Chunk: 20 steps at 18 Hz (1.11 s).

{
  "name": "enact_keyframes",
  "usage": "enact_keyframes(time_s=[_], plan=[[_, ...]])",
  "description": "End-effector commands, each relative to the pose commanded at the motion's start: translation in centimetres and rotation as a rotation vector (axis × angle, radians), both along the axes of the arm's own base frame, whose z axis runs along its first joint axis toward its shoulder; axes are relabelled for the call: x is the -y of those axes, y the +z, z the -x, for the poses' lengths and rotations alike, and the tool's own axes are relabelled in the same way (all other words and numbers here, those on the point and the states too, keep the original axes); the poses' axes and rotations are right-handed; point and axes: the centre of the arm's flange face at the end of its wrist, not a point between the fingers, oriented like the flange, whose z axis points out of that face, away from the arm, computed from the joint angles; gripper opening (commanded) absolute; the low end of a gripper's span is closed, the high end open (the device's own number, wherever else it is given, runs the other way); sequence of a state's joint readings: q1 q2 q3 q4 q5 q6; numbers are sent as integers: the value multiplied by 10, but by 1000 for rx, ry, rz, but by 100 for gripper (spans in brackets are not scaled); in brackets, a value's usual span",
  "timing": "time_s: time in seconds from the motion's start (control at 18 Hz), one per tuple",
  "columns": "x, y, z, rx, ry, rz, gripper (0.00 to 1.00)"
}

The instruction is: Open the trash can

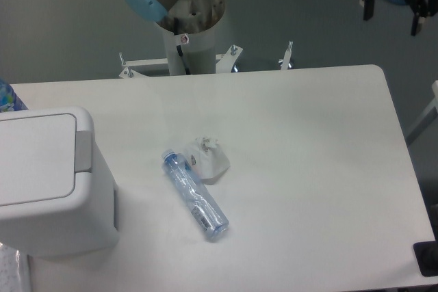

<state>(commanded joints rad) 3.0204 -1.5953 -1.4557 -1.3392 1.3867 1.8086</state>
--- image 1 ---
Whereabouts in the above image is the clear empty plastic bottle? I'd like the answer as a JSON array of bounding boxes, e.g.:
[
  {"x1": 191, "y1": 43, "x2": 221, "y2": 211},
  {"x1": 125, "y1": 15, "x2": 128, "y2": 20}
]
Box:
[{"x1": 162, "y1": 150, "x2": 229, "y2": 241}]

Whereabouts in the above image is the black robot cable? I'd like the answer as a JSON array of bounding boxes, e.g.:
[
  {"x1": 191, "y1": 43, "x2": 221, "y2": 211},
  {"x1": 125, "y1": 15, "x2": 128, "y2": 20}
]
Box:
[{"x1": 172, "y1": 17, "x2": 191, "y2": 76}]

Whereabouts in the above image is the black table clamp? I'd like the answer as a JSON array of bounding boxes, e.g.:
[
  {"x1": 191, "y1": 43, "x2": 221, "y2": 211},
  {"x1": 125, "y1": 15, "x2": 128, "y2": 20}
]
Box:
[{"x1": 413, "y1": 241, "x2": 437, "y2": 277}]

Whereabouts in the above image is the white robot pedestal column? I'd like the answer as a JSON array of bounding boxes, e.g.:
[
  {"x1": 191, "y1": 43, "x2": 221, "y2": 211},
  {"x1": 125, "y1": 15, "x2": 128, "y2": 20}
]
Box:
[{"x1": 157, "y1": 0, "x2": 225, "y2": 76}]

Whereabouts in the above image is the crumpled white paper bag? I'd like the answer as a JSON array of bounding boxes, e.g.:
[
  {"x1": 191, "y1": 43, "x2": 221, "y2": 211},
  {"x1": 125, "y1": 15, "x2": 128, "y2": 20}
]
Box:
[{"x1": 183, "y1": 136, "x2": 231, "y2": 185}]

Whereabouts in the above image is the white plastic trash can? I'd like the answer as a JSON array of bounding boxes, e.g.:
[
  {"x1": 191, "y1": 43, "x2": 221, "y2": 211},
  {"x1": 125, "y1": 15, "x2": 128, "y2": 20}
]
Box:
[{"x1": 1, "y1": 107, "x2": 119, "y2": 258}]

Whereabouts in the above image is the white pedestal base frame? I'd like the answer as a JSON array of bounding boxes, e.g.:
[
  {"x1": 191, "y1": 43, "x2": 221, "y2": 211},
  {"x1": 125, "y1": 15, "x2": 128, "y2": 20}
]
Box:
[{"x1": 118, "y1": 40, "x2": 295, "y2": 79}]

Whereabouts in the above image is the white side frame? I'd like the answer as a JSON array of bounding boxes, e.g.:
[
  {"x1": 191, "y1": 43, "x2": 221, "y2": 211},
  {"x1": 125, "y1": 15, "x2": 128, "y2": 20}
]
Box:
[{"x1": 405, "y1": 81, "x2": 437, "y2": 147}]

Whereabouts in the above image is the white patterned plastic bag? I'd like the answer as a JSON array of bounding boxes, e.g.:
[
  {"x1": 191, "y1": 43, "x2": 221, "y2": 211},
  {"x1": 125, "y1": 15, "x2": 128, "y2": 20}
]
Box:
[{"x1": 1, "y1": 243, "x2": 32, "y2": 292}]

